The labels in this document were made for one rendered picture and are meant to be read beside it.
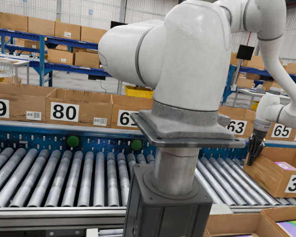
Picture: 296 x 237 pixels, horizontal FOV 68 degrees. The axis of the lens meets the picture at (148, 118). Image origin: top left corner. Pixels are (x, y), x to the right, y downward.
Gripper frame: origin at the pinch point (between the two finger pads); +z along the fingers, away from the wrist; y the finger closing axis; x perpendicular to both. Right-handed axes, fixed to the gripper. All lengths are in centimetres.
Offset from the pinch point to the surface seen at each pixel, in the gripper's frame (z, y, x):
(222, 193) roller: 10.9, 18.0, -26.6
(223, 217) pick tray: 2, 45, -44
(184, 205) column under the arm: -21, 65, -72
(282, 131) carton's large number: -11, -29, 46
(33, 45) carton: -6, -896, -370
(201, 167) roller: 11.0, -7.9, -26.7
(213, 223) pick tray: 4, 45, -48
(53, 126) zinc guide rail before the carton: -3, -25, -119
